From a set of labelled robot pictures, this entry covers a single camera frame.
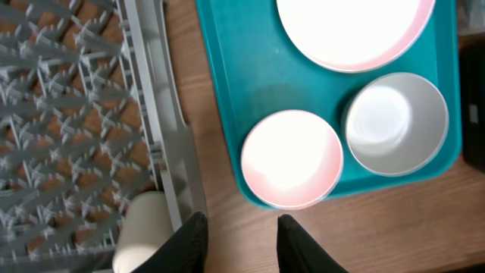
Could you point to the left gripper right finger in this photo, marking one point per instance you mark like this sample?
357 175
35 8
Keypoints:
298 252

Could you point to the grey dish rack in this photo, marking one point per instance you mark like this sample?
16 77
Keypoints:
90 118

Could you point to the white cup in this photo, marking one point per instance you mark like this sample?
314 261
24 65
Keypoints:
147 226

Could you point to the black tray bin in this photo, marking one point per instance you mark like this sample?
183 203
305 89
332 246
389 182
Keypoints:
471 69

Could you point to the grey bowl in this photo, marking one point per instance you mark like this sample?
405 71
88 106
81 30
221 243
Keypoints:
396 125

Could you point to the large white plate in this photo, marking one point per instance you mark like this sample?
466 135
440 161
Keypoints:
353 36

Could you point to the teal serving tray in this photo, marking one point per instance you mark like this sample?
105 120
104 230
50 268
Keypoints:
256 71

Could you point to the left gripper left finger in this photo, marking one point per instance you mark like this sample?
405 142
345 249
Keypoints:
184 252

